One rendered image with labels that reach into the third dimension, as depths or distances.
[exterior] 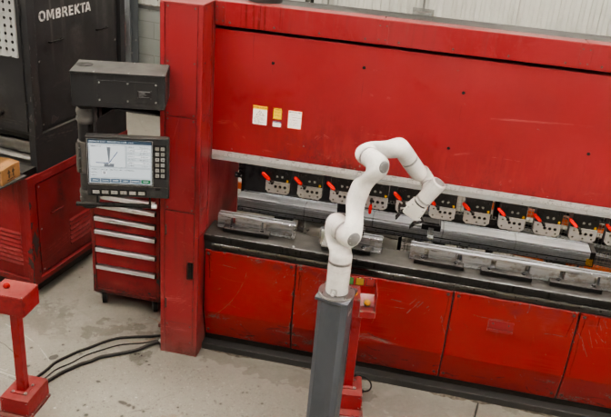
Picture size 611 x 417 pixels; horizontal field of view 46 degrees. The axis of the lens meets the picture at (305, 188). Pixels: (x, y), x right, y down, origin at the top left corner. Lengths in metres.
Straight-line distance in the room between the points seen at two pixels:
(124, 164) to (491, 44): 2.09
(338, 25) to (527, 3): 4.34
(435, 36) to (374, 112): 0.54
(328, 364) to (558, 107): 1.85
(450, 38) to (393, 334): 1.86
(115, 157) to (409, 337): 2.09
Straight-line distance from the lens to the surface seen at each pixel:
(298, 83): 4.18
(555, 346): 4.68
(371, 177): 3.48
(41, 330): 5.33
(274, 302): 4.68
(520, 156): 4.22
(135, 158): 4.09
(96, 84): 4.01
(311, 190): 4.38
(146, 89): 3.97
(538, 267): 4.53
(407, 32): 4.02
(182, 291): 4.71
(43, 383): 4.67
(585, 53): 4.08
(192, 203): 4.40
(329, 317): 3.80
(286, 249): 4.46
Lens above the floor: 2.99
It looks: 24 degrees down
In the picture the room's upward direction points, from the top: 5 degrees clockwise
